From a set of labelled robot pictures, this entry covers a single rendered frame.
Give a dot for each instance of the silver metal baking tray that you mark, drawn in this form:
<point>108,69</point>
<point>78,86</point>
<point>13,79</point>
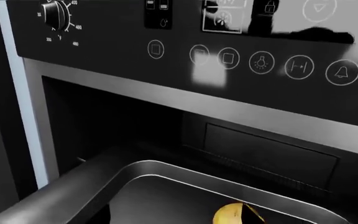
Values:
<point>154,186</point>

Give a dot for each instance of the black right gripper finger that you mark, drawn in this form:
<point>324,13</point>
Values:
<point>251,215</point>

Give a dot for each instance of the black built-in oven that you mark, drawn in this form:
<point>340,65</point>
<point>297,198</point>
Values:
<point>259,93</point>

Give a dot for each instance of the black oven temperature knob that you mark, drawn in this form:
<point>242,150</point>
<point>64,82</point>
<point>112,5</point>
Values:
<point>55,16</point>

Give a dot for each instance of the yellow potato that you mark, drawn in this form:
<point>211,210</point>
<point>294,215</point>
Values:
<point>227,214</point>

